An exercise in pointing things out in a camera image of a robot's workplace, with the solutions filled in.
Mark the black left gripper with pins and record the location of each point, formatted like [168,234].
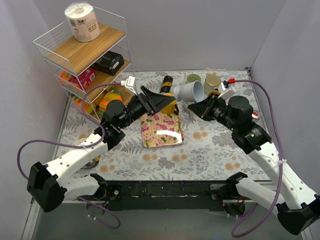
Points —
[146,103]

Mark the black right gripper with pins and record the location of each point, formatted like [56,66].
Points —
[208,107]

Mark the yellow mug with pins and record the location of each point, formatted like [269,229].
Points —
[172,108]

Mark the grey mug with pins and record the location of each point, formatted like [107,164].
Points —
[192,92]

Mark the blue glazed mug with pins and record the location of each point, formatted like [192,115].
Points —
[213,92]

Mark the cream mug with black handle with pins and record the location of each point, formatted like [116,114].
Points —
[211,83]

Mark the light green ceramic mug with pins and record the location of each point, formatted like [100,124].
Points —
[193,77]

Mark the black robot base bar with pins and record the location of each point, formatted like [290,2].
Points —
[120,195]

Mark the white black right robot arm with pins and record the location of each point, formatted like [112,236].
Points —
[296,205]

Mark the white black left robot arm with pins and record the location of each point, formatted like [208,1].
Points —
[50,184]

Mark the black cylindrical bottle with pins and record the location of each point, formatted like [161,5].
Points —
[166,84]

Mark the floral serving tray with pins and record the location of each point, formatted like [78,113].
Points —
[161,130]

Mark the orange yellow sponge pack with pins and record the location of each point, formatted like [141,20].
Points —
[110,96]

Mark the blue white drink can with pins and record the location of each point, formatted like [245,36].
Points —
[256,115]

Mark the black box on shelf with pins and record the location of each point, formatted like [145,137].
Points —
[109,63]

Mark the pink snack box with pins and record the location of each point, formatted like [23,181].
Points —
[84,79]

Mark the orange snack bag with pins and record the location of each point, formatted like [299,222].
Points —
[66,78]

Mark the wrapped toilet paper roll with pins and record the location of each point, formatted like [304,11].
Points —
[82,20]

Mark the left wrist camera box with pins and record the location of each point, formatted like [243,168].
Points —
[129,85]

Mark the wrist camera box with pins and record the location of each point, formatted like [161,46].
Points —
[129,85]
[228,89]

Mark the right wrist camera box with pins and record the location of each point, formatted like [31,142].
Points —
[228,89]

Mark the white wire shelf rack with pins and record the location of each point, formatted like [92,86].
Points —
[67,56]

